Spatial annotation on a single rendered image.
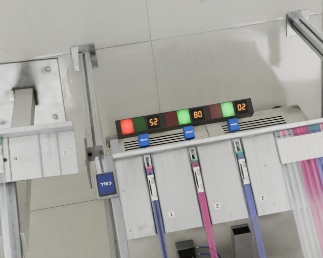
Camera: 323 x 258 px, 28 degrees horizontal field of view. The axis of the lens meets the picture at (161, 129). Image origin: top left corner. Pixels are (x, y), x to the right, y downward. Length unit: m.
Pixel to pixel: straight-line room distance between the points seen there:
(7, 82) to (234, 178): 0.97
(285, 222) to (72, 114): 0.85
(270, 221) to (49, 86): 0.88
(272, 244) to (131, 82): 0.75
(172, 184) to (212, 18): 0.83
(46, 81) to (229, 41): 0.64
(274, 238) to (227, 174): 0.42
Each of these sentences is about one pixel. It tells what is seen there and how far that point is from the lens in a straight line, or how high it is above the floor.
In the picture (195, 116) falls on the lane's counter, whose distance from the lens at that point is 1.57.
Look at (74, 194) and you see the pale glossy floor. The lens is 2.45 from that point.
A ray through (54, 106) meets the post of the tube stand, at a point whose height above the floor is 0.01.
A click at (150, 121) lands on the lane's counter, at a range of 1.57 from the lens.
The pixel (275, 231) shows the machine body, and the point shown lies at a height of 0.62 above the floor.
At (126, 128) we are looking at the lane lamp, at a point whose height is 0.66.
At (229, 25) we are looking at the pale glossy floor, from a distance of 2.22.
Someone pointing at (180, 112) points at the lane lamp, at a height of 0.65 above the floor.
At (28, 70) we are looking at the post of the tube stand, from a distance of 2.20.
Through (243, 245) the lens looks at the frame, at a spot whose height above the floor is 0.66.
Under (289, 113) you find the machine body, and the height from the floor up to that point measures 0.12.
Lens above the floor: 2.03
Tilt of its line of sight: 60 degrees down
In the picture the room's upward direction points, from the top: 163 degrees clockwise
